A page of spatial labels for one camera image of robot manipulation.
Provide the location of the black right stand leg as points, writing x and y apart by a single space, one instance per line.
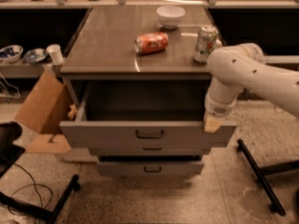
261 172

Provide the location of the grey bottom drawer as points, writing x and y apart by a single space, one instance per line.
150 168

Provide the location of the white paper cup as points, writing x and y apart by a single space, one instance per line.
54 51

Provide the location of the black stand leg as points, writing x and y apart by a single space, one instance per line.
35 211
261 172

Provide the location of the white green soda can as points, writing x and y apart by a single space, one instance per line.
206 43

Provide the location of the brown cardboard box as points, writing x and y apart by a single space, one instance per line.
46 106

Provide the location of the grey top drawer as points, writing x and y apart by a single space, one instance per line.
138 119

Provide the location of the grey drawer cabinet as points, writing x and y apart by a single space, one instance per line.
104 57

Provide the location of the orange soda can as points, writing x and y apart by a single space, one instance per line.
150 43

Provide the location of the black chair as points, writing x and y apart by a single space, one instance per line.
9 153

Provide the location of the black left stand leg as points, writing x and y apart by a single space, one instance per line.
35 211

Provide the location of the grey drawer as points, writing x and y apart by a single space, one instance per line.
150 168
138 119
148 152

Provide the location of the blue patterned bowl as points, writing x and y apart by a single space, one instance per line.
11 53

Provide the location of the grey side shelf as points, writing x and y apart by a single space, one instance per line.
21 69

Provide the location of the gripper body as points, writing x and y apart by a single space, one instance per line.
219 108

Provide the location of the white bowl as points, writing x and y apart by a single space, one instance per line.
170 16

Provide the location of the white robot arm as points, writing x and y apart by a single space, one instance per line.
235 68

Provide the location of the grey middle drawer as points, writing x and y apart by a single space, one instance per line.
148 152

